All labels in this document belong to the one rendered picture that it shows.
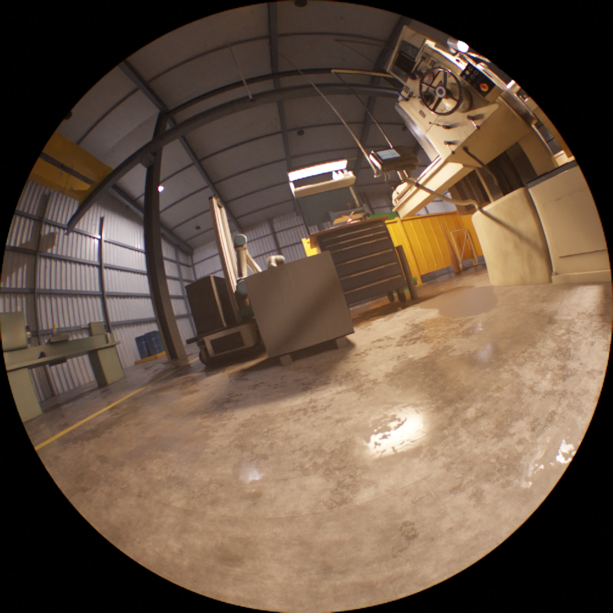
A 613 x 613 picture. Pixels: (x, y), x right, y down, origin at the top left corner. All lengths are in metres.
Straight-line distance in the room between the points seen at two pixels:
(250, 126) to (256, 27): 4.85
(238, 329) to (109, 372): 3.28
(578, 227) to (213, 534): 1.71
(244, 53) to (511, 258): 8.79
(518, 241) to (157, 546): 1.92
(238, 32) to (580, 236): 8.49
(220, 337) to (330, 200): 2.14
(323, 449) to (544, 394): 0.51
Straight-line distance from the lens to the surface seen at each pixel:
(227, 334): 1.79
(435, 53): 2.00
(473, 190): 2.47
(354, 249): 2.01
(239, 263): 1.69
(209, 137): 10.16
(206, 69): 8.90
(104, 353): 4.44
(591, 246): 1.44
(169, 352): 4.35
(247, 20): 8.29
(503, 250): 1.64
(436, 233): 4.20
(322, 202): 2.72
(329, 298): 1.10
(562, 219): 1.45
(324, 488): 0.40
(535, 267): 1.55
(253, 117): 9.94
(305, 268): 1.10
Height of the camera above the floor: 0.32
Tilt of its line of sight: 1 degrees down
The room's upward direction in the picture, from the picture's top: 18 degrees counter-clockwise
